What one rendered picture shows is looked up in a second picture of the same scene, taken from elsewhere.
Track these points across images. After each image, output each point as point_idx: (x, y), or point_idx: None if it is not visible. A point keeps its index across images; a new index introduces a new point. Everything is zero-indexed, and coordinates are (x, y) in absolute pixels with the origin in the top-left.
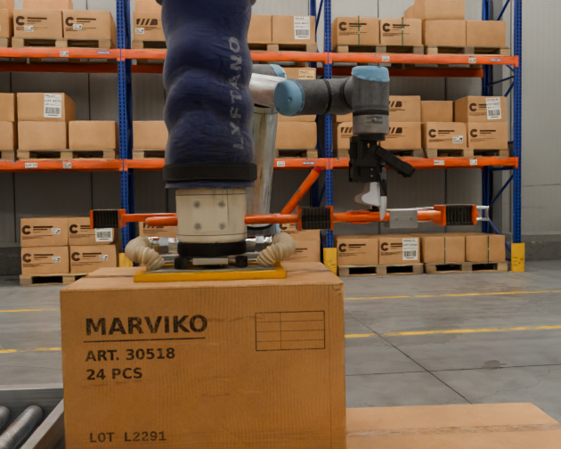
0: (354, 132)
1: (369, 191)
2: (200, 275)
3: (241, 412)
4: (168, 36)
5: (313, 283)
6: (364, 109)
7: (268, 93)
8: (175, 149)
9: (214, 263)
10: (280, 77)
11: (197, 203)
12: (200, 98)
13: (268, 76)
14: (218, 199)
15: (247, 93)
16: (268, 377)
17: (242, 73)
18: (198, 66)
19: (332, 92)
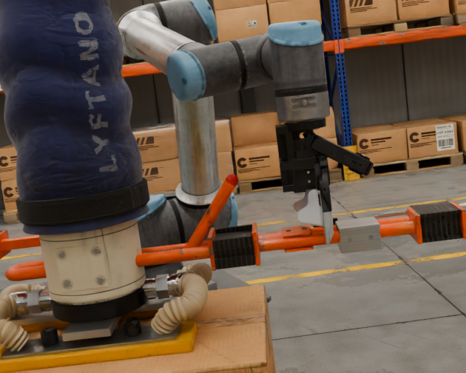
0: (279, 120)
1: (306, 206)
2: (73, 358)
3: None
4: None
5: (223, 368)
6: (288, 87)
7: (164, 65)
8: (23, 180)
9: (92, 337)
10: (180, 40)
11: (61, 253)
12: (44, 109)
13: (167, 34)
14: (90, 244)
15: (117, 86)
16: None
17: (102, 61)
18: (34, 63)
19: (245, 61)
